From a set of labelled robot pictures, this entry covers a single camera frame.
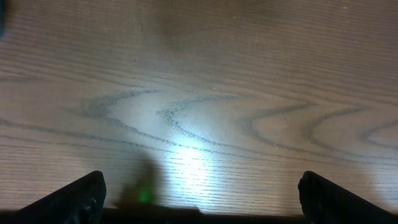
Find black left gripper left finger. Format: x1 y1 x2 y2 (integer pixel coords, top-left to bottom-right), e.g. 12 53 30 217
1 170 106 224

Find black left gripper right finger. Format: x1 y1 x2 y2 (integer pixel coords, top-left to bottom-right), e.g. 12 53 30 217
298 170 397 224

